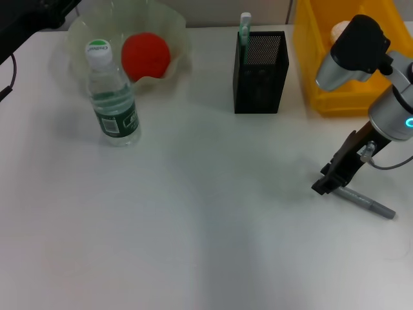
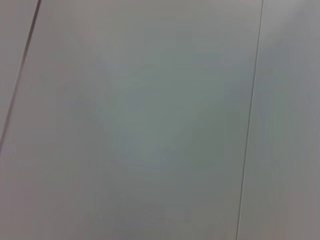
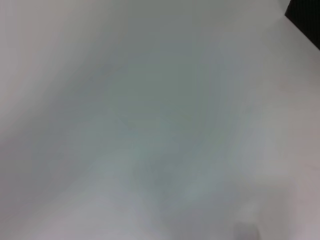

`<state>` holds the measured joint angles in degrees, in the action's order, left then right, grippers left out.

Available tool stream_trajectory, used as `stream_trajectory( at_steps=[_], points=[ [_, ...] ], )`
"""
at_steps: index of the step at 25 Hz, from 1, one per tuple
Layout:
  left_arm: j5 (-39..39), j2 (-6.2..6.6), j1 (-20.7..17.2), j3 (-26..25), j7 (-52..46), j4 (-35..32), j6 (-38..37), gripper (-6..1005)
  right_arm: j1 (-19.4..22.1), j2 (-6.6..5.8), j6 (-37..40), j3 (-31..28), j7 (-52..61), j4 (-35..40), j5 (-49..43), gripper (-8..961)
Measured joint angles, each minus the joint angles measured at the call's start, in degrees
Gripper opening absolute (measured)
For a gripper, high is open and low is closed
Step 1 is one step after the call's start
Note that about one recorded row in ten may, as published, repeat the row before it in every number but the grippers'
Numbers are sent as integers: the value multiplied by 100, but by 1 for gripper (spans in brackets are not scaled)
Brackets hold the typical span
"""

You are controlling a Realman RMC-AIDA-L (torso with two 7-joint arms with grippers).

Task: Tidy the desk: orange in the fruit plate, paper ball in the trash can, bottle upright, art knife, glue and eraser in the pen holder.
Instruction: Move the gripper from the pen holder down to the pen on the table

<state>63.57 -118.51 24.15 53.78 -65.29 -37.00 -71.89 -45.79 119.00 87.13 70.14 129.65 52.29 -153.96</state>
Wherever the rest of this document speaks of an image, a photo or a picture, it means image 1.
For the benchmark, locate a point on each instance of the clear green-label water bottle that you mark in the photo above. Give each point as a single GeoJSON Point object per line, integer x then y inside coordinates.
{"type": "Point", "coordinates": [113, 106]}

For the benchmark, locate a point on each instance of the grey marker pen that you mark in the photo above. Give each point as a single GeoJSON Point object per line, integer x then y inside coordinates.
{"type": "Point", "coordinates": [371, 203]}

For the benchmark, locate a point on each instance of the yellow plastic bin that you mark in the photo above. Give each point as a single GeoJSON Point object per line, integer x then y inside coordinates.
{"type": "Point", "coordinates": [309, 64]}

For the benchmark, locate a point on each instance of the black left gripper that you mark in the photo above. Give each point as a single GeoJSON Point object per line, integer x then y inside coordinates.
{"type": "Point", "coordinates": [22, 16]}

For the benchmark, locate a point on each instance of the green utility knife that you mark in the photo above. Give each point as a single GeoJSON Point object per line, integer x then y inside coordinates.
{"type": "Point", "coordinates": [245, 22]}

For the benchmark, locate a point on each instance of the translucent green fruit plate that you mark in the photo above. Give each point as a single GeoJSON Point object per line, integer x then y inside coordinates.
{"type": "Point", "coordinates": [155, 19]}

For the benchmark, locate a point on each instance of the red knitted ball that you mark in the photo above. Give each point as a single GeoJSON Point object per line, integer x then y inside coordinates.
{"type": "Point", "coordinates": [145, 55]}

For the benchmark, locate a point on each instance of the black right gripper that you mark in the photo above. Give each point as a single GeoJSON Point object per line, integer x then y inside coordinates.
{"type": "Point", "coordinates": [348, 161]}

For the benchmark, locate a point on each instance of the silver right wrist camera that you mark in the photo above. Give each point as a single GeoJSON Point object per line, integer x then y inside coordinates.
{"type": "Point", "coordinates": [358, 42]}

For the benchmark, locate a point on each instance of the black mesh pen holder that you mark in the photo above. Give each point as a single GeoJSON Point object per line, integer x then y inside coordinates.
{"type": "Point", "coordinates": [261, 80]}

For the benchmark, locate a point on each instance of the white paper ball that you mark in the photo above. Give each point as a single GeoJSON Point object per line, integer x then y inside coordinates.
{"type": "Point", "coordinates": [337, 32]}

